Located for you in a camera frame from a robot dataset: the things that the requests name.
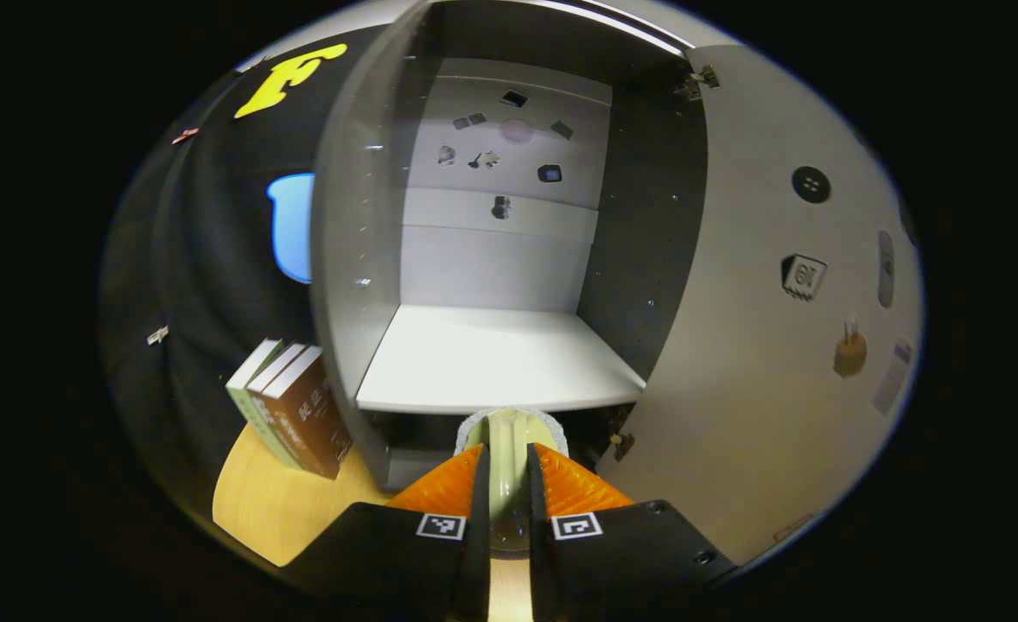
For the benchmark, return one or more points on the olive brown book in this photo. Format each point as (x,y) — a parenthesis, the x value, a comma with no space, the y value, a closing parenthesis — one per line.
(277,371)

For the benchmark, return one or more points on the dark grey cabinet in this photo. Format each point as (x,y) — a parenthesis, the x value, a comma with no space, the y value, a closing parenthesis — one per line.
(336,259)

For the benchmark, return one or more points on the beige cabinet door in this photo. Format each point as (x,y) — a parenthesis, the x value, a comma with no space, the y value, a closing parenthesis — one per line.
(751,389)

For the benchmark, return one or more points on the red clothes peg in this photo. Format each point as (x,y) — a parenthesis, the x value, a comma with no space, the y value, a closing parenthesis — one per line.
(185,136)

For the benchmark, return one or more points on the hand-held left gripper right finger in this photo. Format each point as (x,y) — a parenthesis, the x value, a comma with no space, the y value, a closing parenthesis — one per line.
(542,570)

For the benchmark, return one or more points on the white clothes peg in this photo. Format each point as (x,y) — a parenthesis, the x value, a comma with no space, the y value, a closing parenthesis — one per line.
(157,335)

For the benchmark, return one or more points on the dark brown book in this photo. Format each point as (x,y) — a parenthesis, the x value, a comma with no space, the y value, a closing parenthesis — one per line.
(310,423)

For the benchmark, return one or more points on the black backdrop cloth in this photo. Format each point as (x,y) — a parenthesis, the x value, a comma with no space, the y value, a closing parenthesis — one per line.
(206,259)

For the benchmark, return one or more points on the white cabinet shelf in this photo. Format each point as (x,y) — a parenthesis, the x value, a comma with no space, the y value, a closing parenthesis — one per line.
(492,363)

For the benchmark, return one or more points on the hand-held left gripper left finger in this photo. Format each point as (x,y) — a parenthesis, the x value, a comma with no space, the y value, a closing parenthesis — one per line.
(477,561)

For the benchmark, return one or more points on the metal cabinet hinge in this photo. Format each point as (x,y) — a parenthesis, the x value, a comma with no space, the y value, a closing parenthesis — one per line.
(697,82)
(622,445)

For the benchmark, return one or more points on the green book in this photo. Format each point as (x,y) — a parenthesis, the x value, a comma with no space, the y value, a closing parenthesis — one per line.
(245,393)

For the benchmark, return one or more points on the pale green bottle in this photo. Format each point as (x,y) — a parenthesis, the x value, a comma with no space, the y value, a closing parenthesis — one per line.
(509,484)

